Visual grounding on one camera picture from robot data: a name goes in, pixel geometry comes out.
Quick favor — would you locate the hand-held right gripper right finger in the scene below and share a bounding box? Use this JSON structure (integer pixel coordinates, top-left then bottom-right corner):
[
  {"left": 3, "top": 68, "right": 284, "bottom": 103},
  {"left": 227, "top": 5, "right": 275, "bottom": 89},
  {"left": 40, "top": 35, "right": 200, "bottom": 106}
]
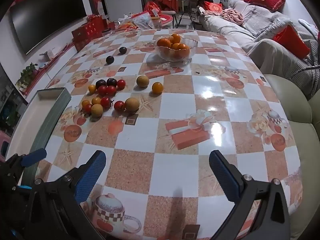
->
[{"left": 209, "top": 150, "right": 291, "bottom": 240}]

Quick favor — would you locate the white television cabinet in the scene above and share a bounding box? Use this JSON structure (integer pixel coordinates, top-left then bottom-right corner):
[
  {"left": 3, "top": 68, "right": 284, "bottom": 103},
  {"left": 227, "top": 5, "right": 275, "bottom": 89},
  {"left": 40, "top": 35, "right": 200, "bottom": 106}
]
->
[{"left": 15, "top": 41, "right": 78, "bottom": 105}]

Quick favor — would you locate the pink stool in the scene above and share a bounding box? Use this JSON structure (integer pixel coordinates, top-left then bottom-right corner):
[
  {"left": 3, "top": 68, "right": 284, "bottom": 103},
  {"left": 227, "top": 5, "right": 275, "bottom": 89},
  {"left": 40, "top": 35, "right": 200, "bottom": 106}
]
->
[{"left": 0, "top": 130, "right": 12, "bottom": 158}]

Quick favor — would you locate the grey-green shallow box tray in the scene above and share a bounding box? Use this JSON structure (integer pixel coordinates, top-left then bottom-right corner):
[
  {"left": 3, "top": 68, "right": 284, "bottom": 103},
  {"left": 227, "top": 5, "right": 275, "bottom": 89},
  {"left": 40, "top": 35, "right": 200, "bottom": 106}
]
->
[{"left": 4, "top": 87, "right": 73, "bottom": 188}]

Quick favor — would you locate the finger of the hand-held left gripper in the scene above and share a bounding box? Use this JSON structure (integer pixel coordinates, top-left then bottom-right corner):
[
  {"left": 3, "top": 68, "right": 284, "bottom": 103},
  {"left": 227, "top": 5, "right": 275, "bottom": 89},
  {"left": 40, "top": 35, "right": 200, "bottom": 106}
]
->
[{"left": 5, "top": 148, "right": 48, "bottom": 178}]

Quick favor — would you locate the pile of snack packets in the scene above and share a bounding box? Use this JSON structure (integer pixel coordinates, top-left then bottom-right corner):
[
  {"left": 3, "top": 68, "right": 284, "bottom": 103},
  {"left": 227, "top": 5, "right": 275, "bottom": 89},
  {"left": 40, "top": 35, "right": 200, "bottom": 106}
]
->
[{"left": 117, "top": 20, "right": 138, "bottom": 32}]

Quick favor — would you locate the clear plastic bag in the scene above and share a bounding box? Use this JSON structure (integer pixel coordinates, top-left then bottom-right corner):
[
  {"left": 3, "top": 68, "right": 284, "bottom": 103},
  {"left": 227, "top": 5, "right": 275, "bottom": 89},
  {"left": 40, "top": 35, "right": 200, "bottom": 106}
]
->
[{"left": 132, "top": 11, "right": 155, "bottom": 30}]

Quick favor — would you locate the folding chair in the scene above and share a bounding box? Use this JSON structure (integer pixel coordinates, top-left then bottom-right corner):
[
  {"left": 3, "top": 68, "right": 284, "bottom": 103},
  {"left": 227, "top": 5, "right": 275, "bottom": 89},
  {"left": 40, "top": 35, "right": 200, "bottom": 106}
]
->
[{"left": 179, "top": 0, "right": 198, "bottom": 28}]

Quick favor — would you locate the green potted plant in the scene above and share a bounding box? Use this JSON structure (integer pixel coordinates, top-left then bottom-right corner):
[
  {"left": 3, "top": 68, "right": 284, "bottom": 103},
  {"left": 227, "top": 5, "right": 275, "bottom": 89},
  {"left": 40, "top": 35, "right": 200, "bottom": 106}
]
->
[{"left": 15, "top": 62, "right": 38, "bottom": 93}]

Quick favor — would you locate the grey covered sofa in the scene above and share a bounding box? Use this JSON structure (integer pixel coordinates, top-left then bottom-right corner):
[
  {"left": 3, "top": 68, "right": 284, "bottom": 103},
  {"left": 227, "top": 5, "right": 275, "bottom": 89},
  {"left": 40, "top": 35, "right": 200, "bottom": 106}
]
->
[{"left": 197, "top": 0, "right": 320, "bottom": 100}]

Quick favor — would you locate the orange-yellow tomato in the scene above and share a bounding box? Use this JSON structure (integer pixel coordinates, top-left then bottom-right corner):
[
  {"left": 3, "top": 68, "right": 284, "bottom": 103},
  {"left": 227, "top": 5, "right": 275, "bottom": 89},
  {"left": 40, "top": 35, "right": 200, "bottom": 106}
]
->
[{"left": 152, "top": 82, "right": 164, "bottom": 95}]

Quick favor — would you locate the pink blanket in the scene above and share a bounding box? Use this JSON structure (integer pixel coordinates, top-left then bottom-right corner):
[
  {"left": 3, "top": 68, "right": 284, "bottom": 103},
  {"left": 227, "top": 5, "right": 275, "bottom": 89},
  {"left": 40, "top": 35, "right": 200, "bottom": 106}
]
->
[{"left": 221, "top": 8, "right": 244, "bottom": 25}]

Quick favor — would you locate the red embroidered pillow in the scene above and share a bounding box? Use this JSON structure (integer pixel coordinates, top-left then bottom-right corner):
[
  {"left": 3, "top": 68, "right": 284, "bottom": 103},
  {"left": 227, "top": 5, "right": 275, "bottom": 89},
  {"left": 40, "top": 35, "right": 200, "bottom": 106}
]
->
[{"left": 202, "top": 0, "right": 224, "bottom": 14}]

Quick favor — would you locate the red fabric pile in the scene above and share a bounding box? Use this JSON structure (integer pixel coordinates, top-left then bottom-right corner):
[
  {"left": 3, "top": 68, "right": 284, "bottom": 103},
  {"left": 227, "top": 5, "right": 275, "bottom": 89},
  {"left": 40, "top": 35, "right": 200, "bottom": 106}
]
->
[{"left": 156, "top": 0, "right": 179, "bottom": 12}]

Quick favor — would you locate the clear glass bowl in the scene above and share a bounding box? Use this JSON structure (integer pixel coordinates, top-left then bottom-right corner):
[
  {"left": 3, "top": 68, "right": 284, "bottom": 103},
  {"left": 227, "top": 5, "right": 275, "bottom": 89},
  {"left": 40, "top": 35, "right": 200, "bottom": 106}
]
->
[{"left": 154, "top": 35, "right": 198, "bottom": 62}]

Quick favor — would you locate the glass display cabinet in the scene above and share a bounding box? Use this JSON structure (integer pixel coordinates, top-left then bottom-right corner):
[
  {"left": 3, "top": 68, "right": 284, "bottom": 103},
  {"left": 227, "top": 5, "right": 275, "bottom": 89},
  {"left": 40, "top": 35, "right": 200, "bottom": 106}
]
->
[{"left": 0, "top": 65, "right": 28, "bottom": 130}]

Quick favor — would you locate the small white box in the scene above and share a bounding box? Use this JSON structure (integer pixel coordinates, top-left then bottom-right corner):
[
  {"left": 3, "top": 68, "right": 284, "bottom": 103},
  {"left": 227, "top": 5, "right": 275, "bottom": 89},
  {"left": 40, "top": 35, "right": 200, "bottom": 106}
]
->
[{"left": 39, "top": 49, "right": 57, "bottom": 62}]

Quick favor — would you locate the plain red cushion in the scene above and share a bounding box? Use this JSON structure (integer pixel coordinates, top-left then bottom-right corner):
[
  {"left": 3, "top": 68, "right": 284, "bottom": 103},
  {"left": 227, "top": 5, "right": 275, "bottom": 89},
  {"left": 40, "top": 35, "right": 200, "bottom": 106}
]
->
[{"left": 272, "top": 24, "right": 312, "bottom": 60}]

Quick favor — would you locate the tan round fruit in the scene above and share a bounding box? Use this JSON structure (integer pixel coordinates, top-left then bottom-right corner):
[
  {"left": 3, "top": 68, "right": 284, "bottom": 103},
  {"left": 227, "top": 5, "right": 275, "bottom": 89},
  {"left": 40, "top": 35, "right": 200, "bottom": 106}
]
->
[
  {"left": 136, "top": 75, "right": 150, "bottom": 88},
  {"left": 91, "top": 104, "right": 103, "bottom": 117},
  {"left": 125, "top": 97, "right": 140, "bottom": 112}
]

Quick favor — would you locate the red round stool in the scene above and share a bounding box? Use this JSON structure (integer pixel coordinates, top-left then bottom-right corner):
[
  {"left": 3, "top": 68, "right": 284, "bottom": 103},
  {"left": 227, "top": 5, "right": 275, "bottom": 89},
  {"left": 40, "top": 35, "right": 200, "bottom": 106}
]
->
[{"left": 159, "top": 14, "right": 175, "bottom": 28}]

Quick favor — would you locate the red pillow with characters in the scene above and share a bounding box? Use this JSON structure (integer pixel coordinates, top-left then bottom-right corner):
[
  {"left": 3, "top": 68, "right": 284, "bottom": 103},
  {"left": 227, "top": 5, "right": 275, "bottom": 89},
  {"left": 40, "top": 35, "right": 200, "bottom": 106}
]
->
[{"left": 244, "top": 0, "right": 286, "bottom": 12}]

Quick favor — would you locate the red gift bag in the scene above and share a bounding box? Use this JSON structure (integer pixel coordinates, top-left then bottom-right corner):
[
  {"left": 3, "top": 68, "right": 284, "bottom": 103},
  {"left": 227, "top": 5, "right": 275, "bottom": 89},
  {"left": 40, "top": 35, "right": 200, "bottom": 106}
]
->
[{"left": 144, "top": 1, "right": 160, "bottom": 15}]

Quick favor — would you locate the black wall television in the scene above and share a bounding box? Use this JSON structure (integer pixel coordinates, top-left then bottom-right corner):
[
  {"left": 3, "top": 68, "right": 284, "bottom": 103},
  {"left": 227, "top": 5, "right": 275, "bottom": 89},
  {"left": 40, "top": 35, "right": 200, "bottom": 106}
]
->
[{"left": 9, "top": 0, "right": 87, "bottom": 55}]

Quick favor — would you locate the beige armchair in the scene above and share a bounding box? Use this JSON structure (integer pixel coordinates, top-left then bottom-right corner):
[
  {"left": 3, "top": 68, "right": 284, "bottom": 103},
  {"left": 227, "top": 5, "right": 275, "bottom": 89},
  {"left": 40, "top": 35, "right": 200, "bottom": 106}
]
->
[{"left": 264, "top": 74, "right": 320, "bottom": 240}]

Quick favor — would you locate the grey ribbed cushion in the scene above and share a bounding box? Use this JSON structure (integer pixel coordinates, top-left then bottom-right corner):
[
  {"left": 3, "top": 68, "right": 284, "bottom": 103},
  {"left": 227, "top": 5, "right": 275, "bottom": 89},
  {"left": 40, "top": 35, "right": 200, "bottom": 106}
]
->
[{"left": 242, "top": 5, "right": 275, "bottom": 37}]

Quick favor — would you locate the stack of red gift boxes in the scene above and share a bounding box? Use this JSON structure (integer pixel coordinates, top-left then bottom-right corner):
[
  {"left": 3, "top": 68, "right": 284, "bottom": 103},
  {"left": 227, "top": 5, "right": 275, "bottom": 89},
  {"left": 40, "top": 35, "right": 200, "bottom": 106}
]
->
[{"left": 72, "top": 15, "right": 109, "bottom": 53}]

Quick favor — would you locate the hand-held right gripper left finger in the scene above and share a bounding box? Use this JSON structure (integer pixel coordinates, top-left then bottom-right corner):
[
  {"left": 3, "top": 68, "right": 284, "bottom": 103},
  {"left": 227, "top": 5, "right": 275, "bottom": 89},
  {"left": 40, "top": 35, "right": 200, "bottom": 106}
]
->
[{"left": 26, "top": 150, "right": 107, "bottom": 240}]

